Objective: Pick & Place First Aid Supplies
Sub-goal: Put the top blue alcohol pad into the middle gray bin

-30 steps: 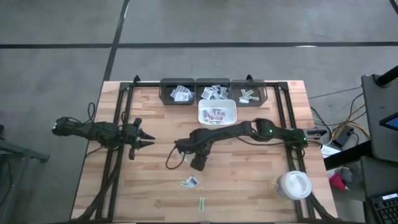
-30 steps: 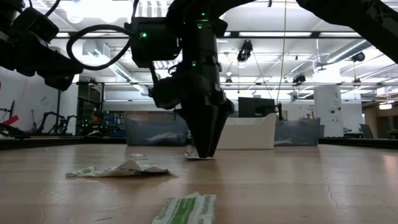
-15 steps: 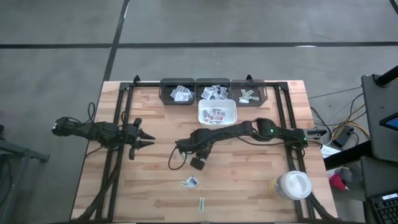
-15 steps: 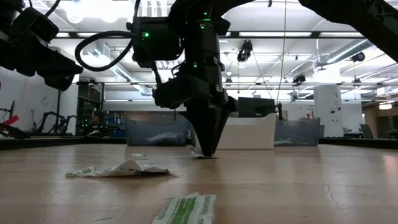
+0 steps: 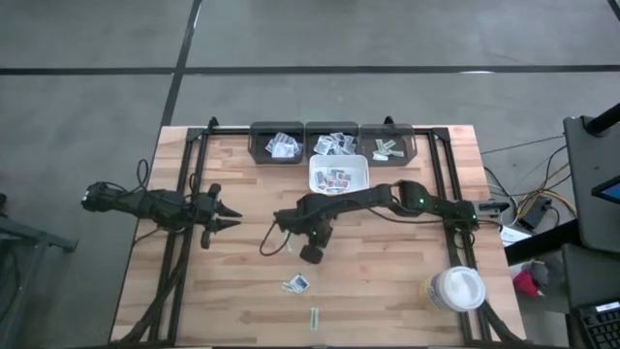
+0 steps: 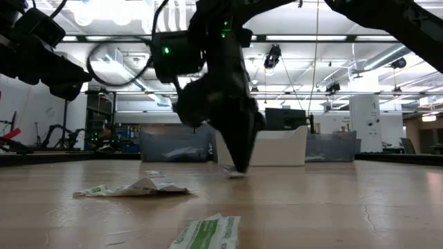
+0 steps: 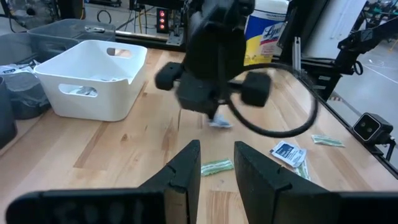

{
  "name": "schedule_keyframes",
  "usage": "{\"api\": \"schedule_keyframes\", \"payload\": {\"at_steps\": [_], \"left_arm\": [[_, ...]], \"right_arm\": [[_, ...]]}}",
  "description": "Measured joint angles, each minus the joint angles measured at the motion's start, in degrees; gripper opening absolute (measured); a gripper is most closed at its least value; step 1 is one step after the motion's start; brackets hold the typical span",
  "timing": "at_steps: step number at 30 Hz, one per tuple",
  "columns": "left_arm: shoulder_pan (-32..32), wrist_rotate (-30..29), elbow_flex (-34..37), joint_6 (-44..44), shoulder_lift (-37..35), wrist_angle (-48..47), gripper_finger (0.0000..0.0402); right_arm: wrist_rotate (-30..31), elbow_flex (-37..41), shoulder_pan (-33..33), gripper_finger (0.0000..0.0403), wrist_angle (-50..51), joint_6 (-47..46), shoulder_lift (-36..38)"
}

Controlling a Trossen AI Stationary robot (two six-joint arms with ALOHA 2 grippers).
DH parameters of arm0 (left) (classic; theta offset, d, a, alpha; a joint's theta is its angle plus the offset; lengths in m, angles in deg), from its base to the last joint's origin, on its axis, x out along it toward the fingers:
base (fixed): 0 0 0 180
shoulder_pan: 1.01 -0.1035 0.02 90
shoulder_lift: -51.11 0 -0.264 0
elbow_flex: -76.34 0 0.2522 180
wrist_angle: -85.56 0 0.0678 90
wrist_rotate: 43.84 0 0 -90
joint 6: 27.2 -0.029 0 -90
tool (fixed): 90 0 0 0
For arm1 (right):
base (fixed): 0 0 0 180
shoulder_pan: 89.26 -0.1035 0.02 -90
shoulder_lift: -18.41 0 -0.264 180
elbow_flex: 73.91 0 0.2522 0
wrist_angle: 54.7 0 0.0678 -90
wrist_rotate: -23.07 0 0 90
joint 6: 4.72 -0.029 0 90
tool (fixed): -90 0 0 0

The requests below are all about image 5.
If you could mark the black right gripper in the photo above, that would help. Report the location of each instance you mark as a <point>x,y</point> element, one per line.
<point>315,232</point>

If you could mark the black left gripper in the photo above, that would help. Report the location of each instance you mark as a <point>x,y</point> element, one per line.
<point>208,215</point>

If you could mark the blue print alcohol pad packet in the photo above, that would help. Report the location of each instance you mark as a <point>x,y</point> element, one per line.
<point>342,151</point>
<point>350,152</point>
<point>339,137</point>
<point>350,142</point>
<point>323,144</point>
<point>334,147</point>
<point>319,151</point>
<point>300,283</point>
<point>331,152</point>

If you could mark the small blue striped packet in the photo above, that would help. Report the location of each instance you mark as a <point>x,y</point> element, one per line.
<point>268,145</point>

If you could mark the large blue striped packet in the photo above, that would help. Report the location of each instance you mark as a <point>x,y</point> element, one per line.
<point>289,140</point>
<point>280,137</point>
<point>297,146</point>

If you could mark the white bandage packet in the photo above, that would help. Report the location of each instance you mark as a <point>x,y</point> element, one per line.
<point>380,156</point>
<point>396,153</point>

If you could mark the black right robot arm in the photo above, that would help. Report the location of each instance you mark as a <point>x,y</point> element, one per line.
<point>368,199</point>

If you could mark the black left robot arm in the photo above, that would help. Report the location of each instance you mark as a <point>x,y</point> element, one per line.
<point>145,206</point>

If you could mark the white plastic bin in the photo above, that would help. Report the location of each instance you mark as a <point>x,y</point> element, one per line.
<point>339,162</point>

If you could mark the grey translucent bin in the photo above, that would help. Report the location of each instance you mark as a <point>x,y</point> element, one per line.
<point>409,140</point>
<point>312,131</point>
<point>259,150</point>

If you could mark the white paper sheet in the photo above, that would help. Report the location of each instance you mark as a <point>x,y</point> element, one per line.
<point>512,236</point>

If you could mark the red cloth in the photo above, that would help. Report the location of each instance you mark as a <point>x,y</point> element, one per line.
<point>525,285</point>

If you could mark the black power adapter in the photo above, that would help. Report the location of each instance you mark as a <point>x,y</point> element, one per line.
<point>535,213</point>

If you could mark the black diagonal bar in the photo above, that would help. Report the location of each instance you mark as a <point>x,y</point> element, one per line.
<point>542,244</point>

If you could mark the grey glove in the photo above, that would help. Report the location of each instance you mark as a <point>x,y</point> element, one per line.
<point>540,272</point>

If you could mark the dark cabinet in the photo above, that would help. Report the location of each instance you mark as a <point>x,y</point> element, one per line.
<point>591,276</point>

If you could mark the tablet with blue screen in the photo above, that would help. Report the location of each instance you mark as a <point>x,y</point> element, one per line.
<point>611,191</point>

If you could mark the black keyboard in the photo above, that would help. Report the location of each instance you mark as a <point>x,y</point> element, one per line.
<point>603,332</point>

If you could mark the black pole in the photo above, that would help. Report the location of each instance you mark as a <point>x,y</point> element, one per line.
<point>603,120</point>

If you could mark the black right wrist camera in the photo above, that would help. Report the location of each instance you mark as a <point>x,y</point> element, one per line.
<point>286,216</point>

